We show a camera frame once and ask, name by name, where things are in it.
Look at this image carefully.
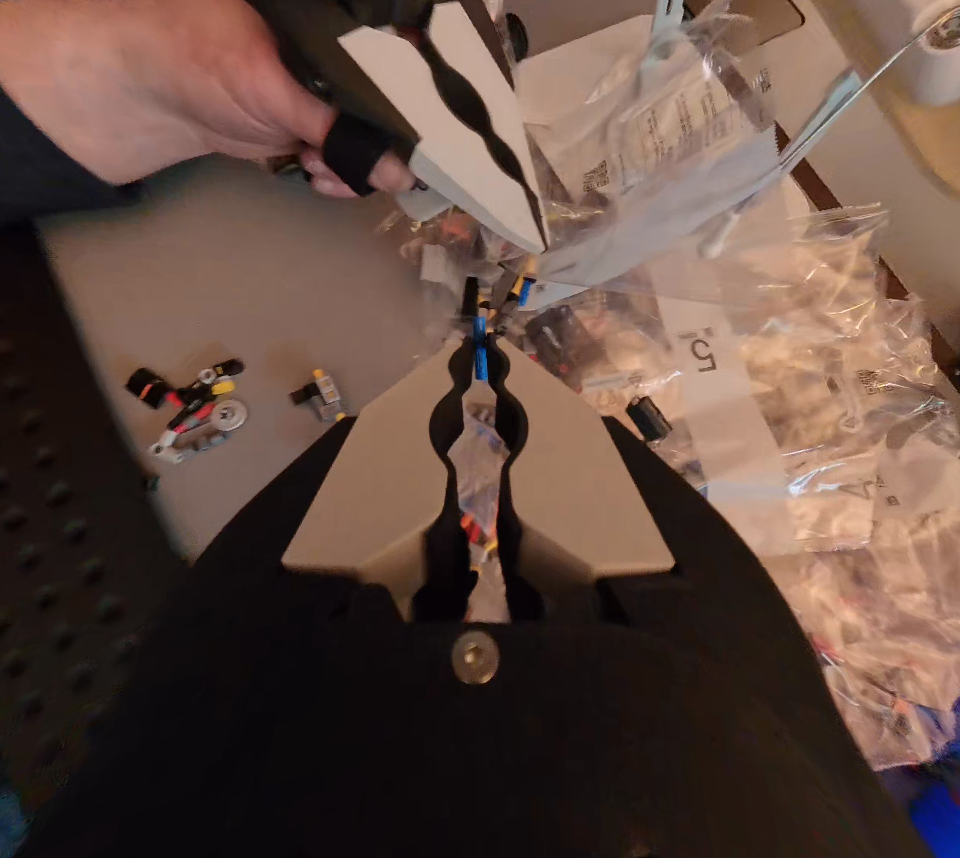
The white book stand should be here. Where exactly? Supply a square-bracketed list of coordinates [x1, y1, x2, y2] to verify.
[712, 0, 960, 108]

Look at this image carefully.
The pile of clear lego bags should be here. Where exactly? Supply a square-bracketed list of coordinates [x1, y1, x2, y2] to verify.
[375, 0, 960, 777]

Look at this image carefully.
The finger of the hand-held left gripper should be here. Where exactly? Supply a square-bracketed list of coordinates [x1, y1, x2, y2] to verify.
[429, 0, 554, 250]
[336, 24, 550, 254]

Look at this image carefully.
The clear plastic bag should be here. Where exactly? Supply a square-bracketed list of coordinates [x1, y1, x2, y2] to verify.
[517, 0, 789, 289]

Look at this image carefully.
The small clear bag of pins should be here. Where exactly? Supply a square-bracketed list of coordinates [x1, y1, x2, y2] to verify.
[450, 404, 513, 568]

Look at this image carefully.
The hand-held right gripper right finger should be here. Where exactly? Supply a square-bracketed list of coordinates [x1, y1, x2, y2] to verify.
[487, 335, 676, 624]

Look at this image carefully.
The person's left forearm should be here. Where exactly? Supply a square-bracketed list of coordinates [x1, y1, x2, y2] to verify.
[0, 86, 145, 223]

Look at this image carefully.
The grey yellow lego connector assembly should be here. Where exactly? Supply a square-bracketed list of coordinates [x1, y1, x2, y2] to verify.
[289, 368, 348, 423]

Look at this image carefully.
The blue plastic bin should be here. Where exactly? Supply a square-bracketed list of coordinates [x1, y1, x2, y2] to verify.
[885, 746, 960, 858]

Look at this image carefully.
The person's left hand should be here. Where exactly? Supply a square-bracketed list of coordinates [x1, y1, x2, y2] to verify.
[0, 0, 419, 201]

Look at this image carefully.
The large clear bag white label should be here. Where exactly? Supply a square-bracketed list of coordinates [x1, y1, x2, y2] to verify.
[525, 296, 879, 559]

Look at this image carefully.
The black lego panel red stripe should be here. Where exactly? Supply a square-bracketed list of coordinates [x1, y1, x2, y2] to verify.
[125, 368, 171, 411]

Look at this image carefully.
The black perforated pad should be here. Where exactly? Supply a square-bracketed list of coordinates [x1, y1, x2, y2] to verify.
[0, 221, 190, 814]

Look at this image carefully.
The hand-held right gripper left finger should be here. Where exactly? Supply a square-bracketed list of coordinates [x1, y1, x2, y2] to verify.
[281, 338, 480, 623]

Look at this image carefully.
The blue black lego pin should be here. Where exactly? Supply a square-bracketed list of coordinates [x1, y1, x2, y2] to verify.
[460, 275, 494, 384]

